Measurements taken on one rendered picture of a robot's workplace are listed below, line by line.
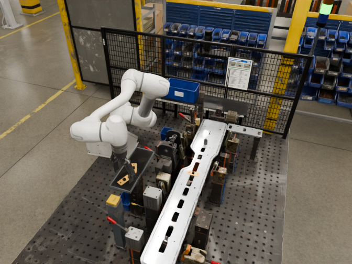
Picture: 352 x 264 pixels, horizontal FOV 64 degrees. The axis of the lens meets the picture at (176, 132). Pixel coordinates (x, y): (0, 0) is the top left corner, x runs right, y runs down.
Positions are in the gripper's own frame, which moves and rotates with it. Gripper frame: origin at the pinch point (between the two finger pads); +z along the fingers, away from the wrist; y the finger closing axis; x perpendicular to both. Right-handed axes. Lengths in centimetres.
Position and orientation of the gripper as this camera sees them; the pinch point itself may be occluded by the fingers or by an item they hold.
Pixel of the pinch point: (123, 174)
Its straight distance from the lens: 173.4
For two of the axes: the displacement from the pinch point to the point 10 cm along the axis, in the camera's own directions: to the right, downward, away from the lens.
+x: 6.6, -4.6, 5.9
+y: 7.5, 4.2, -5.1
